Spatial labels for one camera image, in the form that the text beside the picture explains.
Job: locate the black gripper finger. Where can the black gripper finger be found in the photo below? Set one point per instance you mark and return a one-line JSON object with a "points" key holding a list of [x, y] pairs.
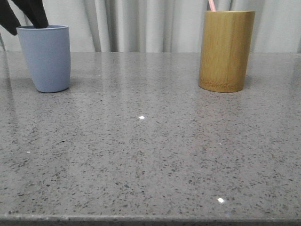
{"points": [[34, 10], [8, 20]]}

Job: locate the blue plastic cup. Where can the blue plastic cup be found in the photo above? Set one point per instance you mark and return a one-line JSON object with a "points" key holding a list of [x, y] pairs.
{"points": [[47, 54]]}

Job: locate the pink chopstick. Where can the pink chopstick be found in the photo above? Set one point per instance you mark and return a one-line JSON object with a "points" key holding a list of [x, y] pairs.
{"points": [[212, 5]]}

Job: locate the bamboo wooden cup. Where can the bamboo wooden cup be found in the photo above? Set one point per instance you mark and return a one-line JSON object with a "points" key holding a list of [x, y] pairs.
{"points": [[225, 50]]}

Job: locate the grey curtain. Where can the grey curtain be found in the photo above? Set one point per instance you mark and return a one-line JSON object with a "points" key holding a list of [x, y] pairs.
{"points": [[169, 25]]}

